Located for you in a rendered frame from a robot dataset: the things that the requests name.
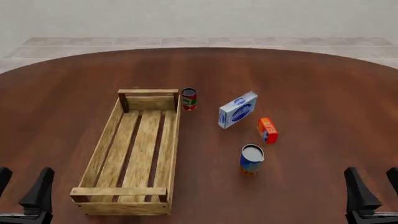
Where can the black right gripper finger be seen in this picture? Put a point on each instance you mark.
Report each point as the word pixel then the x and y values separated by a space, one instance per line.
pixel 393 177
pixel 360 191

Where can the blue and orange soup tin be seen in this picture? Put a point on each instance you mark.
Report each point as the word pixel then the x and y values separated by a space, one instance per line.
pixel 251 158

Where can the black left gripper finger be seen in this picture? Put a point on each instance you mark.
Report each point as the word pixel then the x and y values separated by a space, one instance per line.
pixel 39 191
pixel 3 178

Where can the wooden slat tray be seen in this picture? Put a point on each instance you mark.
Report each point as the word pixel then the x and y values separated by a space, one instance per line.
pixel 141 149

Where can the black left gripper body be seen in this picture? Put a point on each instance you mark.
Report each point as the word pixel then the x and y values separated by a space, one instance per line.
pixel 26 217

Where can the blue and white box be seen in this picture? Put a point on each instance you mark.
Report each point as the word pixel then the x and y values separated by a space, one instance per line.
pixel 237 110

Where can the red and green tin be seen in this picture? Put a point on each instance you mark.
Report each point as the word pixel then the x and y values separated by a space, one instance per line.
pixel 189 99

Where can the orange butter box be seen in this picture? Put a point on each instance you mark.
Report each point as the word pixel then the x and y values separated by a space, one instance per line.
pixel 267 130

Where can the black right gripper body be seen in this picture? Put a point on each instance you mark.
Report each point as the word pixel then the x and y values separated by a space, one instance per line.
pixel 371 217

